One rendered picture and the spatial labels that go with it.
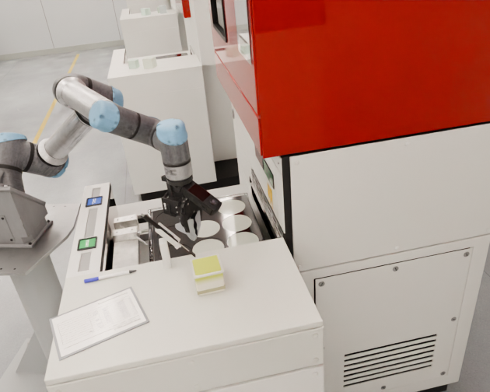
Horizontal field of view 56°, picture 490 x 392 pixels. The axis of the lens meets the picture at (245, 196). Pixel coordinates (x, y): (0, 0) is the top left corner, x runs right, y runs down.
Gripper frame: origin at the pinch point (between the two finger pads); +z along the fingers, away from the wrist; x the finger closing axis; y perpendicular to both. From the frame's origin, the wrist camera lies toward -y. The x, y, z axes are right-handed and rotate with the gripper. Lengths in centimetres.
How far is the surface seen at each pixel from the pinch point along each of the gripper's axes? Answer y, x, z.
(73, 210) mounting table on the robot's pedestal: 73, -15, 17
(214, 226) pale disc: 5.4, -16.9, 8.6
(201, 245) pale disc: 3.5, -6.5, 8.5
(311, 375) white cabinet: -42.2, 16.3, 19.5
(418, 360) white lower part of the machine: -61, -44, 71
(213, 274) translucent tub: -16.8, 16.3, -4.1
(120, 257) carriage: 26.5, 6.6, 10.6
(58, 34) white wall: 650, -507, 68
